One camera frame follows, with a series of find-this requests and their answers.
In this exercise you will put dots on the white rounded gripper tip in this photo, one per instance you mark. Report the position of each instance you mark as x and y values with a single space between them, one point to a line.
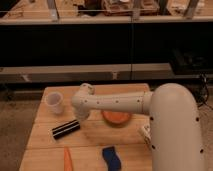
81 114

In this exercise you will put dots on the black striped eraser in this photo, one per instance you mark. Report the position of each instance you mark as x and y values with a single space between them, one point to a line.
65 129

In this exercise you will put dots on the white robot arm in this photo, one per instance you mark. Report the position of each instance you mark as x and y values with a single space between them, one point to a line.
176 135

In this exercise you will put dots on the clear plastic cup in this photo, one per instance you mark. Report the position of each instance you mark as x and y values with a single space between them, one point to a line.
53 101

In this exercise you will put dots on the orange round bowl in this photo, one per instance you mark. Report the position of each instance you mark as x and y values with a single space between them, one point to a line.
116 118

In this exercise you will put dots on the blue cloth piece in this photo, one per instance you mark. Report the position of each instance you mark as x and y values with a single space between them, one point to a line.
111 158

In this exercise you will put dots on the orange carrot toy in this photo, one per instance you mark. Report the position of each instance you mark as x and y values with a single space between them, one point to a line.
68 166

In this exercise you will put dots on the small white box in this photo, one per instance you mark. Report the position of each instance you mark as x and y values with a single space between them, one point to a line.
145 133

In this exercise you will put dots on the metal shelf rack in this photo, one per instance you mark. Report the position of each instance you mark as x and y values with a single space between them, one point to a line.
45 41

